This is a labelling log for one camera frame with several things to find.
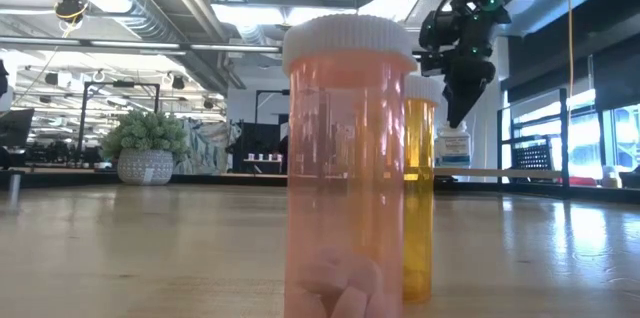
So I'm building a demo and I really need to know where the dark computer monitor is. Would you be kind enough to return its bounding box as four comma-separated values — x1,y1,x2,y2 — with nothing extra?
0,107,35,152

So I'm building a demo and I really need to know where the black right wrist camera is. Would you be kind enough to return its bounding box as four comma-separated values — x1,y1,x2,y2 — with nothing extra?
418,10,460,77

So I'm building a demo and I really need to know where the black mesh crate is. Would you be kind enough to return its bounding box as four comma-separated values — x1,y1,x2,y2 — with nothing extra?
512,145,554,172

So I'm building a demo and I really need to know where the large white bottle blue label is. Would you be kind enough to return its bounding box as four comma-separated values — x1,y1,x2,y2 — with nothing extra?
433,120,472,169

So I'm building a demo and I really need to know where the black stand frame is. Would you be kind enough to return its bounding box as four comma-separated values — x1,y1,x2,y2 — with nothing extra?
253,88,291,174

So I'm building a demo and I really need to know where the green succulent in grey pot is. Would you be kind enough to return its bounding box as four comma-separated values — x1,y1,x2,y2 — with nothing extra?
99,110,191,187

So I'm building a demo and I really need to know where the small amber pill bottle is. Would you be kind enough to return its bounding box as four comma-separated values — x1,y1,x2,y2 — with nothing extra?
402,75,444,304

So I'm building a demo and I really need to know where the black metal rack frame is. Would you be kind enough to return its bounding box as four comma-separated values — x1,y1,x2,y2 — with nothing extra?
77,80,161,159

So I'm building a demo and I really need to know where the small pink pill bottle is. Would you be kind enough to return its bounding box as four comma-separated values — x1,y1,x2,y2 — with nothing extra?
281,13,419,318

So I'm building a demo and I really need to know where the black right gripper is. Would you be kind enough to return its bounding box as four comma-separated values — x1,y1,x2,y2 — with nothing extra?
441,22,499,130

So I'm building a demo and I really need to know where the grey patterned cover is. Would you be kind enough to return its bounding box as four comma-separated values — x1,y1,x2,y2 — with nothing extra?
174,117,242,175

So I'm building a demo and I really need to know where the black ceiling camera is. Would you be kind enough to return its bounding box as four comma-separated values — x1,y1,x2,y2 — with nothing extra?
53,0,90,24

